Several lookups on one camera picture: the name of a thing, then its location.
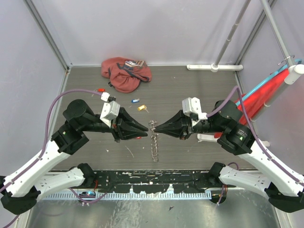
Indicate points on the white rack base bar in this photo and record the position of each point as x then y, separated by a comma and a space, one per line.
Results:
215, 68

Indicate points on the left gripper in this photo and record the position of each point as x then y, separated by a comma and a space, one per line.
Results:
125, 119

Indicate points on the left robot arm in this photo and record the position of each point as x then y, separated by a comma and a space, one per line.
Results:
25, 187

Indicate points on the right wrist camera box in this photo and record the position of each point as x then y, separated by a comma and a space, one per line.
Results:
191, 108

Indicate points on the red cloth on hanger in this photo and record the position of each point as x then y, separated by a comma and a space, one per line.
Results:
256, 101

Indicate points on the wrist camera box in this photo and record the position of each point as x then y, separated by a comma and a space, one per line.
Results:
191, 108
109, 112

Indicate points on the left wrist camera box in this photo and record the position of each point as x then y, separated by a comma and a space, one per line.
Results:
109, 112

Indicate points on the key with yellow tag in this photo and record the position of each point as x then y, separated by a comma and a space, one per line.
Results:
142, 108

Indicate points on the white slotted cable duct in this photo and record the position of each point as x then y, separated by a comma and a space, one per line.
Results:
168, 195

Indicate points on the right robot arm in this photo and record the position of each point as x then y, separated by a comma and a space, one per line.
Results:
279, 184

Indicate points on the red crumpled shirt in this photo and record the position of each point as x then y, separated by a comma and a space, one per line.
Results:
124, 74

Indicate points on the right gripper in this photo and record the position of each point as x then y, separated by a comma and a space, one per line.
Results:
180, 125

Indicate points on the key with blue tag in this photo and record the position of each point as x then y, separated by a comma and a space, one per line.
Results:
135, 100

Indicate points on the grey rack pole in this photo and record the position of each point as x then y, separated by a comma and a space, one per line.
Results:
232, 32

